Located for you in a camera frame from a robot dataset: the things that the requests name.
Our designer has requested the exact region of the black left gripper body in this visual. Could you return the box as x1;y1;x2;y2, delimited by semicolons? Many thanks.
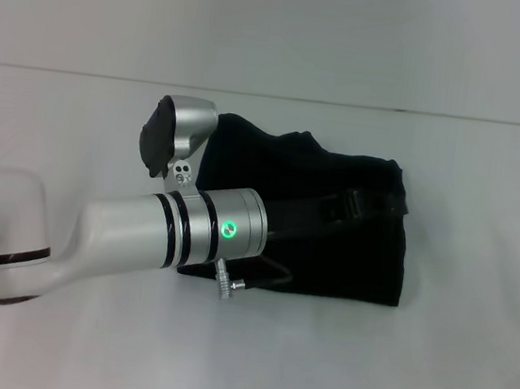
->
258;188;336;261

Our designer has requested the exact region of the black shirt with FREE print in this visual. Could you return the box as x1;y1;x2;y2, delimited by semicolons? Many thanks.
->
171;107;424;312

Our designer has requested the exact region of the left arm connector cable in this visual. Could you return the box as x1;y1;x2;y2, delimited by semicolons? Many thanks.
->
210;251;297;309

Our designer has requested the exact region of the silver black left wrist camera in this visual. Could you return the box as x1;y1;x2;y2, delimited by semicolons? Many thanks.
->
131;89;221;200

